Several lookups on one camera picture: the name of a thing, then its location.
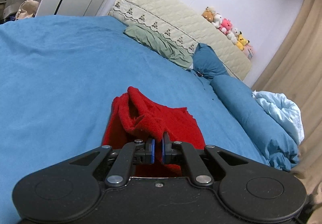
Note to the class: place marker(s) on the green pillow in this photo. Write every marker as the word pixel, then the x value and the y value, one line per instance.
pixel 161 45

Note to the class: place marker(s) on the red towel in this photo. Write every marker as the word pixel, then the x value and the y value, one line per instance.
pixel 176 123

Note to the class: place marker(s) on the blue bed sheet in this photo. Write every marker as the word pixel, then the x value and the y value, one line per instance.
pixel 63 75

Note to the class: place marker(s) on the beige cloth bag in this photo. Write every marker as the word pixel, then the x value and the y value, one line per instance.
pixel 27 9

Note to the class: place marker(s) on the dark blue pillow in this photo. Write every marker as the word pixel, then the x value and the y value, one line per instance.
pixel 208 63

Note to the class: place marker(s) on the beige curtain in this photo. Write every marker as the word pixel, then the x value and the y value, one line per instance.
pixel 296 50

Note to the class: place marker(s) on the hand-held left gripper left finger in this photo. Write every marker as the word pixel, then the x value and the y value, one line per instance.
pixel 151 151

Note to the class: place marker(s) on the row of plush toys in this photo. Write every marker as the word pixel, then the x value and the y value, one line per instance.
pixel 226 25

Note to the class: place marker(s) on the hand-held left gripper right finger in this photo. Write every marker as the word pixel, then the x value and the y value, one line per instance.
pixel 164 149

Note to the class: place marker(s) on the light blue blanket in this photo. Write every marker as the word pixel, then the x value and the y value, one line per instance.
pixel 281 110

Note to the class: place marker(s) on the blue duvet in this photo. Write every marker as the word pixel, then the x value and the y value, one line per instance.
pixel 251 123

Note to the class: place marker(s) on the cream quilted headboard cover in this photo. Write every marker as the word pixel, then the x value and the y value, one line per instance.
pixel 176 17

